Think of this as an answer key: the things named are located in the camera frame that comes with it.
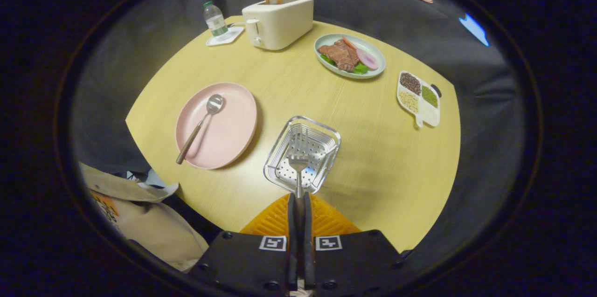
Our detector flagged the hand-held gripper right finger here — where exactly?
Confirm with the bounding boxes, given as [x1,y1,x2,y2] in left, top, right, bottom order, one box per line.
[303,193,411,297]

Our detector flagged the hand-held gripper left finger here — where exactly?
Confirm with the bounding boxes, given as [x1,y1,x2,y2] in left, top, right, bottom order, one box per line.
[189,193,299,297]

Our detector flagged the wooden handled metal fork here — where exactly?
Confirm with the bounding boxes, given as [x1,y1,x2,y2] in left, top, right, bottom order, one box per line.
[288,132,309,223]

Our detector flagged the wooden handled metal spoon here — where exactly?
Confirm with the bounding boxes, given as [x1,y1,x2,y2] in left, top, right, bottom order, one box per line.
[176,94,225,165]

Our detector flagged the pink round plate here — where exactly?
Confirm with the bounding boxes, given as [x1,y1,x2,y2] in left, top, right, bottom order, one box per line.
[175,82,258,170]

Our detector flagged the white divided grain dish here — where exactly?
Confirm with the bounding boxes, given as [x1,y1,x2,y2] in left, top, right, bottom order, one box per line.
[397,70,442,129]

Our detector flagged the green lettuce leaf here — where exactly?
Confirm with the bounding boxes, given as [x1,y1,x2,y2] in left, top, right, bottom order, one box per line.
[320,54,369,75]

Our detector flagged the pink ham slice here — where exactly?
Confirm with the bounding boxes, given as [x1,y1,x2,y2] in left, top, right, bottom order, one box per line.
[356,48,379,70]

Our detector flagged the pale green oval plate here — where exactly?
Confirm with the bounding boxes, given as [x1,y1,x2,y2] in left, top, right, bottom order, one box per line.
[314,33,387,79]

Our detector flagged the brown meat slices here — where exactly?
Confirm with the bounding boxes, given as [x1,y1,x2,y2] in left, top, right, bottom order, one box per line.
[318,39,360,72]

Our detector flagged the white square coaster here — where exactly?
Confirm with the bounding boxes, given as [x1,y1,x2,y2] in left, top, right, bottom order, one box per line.
[206,26,245,47]

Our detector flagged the cream white toaster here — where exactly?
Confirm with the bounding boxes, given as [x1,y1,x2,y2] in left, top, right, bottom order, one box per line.
[242,0,314,51]

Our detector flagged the clear plastic water bottle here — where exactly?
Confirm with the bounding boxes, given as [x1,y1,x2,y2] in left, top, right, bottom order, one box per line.
[203,1,229,37]

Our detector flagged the metal wire basket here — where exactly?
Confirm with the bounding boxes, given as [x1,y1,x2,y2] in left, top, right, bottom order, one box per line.
[264,116,341,194]

